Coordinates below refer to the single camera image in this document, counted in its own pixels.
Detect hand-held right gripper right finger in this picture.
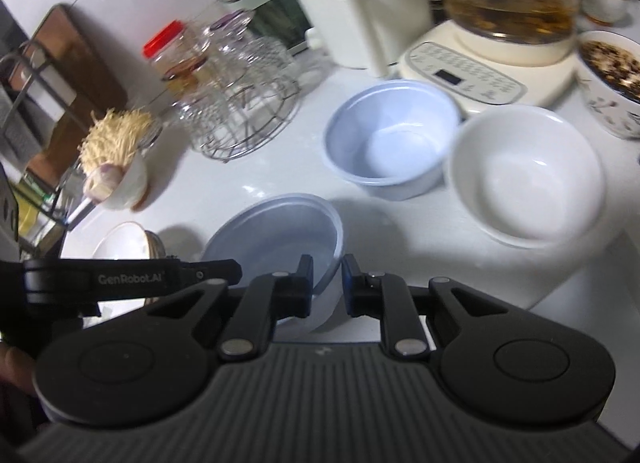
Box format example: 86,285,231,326
341,254,504,360

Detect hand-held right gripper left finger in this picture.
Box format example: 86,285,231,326
145,254,315,361

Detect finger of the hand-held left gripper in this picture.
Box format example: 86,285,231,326
22,256,244,307

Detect pale blue bowl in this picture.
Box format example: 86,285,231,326
200,193,346,335
322,79,462,202

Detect plain white bowl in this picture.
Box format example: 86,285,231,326
446,104,609,250

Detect person's left hand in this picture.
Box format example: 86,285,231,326
0,345,37,397

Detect white bowl with onion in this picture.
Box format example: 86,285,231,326
82,150,150,212

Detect cut onion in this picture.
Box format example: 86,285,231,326
83,164,123,200

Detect dark metal knife rack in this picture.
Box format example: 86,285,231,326
0,40,81,244

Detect clear glass cup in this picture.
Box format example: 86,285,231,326
172,40,243,121
207,10,298,99

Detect brown wooden cutting board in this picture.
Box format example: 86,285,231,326
24,3,129,190

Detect red lid glass jar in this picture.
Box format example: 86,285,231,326
142,20,212,100

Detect green chopstick holder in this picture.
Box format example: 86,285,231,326
222,0,313,56

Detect white electric cooking pot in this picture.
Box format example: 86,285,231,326
274,0,437,80

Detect glass kettle on cream base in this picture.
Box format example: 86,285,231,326
397,0,582,120

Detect patterned bowl with dark food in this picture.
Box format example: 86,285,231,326
574,30,640,140

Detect round wire cup rack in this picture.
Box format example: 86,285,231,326
187,78,304,163

